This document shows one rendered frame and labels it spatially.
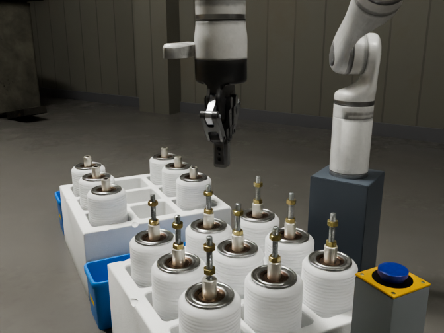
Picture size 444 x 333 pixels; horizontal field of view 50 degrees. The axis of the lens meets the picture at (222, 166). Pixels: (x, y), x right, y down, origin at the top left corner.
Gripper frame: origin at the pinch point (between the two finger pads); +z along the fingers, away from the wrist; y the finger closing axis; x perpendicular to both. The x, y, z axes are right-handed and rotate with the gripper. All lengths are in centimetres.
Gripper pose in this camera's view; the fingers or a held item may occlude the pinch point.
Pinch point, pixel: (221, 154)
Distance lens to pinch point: 72.1
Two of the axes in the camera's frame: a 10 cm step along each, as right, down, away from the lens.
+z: 0.1, 9.6, 2.8
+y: 2.9, -2.7, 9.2
